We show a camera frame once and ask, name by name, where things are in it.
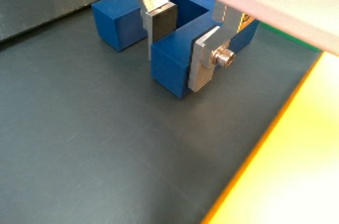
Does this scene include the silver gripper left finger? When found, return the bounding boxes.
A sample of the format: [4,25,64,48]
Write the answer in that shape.
[138,0,178,58]

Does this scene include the yellow long bar block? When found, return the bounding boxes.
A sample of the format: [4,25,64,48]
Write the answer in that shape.
[202,53,339,224]

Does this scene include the blue U-shaped block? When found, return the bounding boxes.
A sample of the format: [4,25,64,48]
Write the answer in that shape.
[90,0,260,99]

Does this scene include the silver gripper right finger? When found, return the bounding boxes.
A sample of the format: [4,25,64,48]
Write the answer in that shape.
[188,2,255,92]

